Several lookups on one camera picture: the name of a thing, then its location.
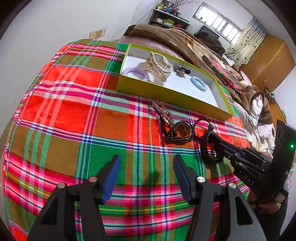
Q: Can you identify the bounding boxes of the floral curtain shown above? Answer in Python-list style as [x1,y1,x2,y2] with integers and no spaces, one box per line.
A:
[224,17,268,67]

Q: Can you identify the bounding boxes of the brown fleece blanket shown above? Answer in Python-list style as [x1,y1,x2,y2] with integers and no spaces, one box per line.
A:
[123,23,273,125]

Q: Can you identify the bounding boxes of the orange wooden wardrobe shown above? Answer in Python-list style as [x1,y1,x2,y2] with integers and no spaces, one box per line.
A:
[240,34,295,126]

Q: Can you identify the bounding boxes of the purple spiral hair tie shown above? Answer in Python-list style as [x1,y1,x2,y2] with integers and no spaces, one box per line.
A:
[121,66,151,82]

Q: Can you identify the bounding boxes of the yellow-green shallow box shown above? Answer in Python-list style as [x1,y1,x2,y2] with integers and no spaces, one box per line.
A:
[116,44,234,121]

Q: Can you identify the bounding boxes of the pink rhinestone hair clip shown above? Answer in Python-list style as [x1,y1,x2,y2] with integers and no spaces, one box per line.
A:
[151,100,174,126]

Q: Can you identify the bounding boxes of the dark clothes pile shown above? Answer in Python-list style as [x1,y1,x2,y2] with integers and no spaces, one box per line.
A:
[194,32,225,56]

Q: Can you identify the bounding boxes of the dried flower branches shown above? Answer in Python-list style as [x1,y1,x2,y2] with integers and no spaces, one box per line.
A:
[172,0,198,9]

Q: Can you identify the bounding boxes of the colourful plaid cloth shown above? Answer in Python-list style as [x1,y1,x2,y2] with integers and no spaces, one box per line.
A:
[3,39,249,240]

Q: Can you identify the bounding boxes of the folded plaid cloth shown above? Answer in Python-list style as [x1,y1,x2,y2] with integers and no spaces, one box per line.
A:
[202,55,243,92]

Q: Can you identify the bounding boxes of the black elastic teal bead tie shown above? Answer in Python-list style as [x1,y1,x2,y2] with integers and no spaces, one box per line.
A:
[193,118,214,140]

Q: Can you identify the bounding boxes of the black smart wristband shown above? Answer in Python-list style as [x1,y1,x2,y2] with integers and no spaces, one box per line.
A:
[200,131,224,164]

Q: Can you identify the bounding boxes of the white floral quilt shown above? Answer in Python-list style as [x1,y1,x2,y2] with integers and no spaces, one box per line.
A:
[234,71,275,157]

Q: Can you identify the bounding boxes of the beige hair claw clip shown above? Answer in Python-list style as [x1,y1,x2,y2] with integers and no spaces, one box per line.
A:
[142,52,173,82]

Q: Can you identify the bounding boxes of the pink pillow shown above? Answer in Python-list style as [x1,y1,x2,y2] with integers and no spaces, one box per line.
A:
[116,36,184,60]

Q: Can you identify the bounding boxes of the dark brown bead bracelet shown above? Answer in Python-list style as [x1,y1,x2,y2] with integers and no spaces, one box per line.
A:
[162,120,195,144]

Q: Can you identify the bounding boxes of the right hand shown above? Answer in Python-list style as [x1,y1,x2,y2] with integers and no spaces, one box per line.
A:
[247,190,287,216]

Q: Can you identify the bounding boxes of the wall power socket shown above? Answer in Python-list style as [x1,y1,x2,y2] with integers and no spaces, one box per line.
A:
[89,29,107,39]

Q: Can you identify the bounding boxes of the window with white frame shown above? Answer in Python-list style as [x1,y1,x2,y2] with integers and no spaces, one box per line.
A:
[193,2,242,44]

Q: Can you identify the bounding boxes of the light blue spiral hair tie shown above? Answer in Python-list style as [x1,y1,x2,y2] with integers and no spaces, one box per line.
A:
[190,76,208,92]

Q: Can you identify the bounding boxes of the dark wooden shelf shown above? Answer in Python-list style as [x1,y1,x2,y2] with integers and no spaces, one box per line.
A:
[148,9,191,30]

